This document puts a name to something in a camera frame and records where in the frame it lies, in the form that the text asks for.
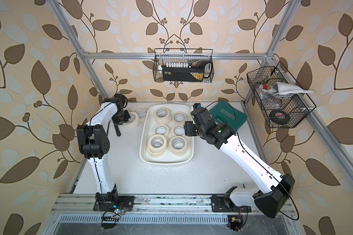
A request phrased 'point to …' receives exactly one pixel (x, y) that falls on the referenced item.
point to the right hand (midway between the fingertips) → (189, 125)
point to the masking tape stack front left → (157, 144)
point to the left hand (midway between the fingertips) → (126, 119)
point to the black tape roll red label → (279, 117)
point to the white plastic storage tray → (180, 113)
